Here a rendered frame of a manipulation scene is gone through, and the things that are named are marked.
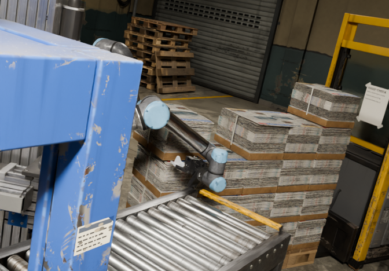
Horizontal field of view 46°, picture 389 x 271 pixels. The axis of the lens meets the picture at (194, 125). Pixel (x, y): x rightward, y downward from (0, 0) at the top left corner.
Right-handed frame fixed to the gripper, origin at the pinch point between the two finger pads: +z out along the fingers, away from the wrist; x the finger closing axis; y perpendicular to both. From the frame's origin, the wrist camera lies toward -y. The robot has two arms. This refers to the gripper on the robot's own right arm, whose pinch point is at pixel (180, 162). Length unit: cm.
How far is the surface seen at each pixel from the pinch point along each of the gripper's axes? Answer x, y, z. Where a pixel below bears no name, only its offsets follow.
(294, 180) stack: -98, -17, 4
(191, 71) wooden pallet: -412, -42, 599
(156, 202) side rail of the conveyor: 31.3, -5.4, -32.2
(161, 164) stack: 3.3, -6.2, 12.4
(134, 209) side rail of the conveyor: 44, -5, -36
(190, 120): -6.8, 20.8, 7.8
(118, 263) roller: 66, -6, -70
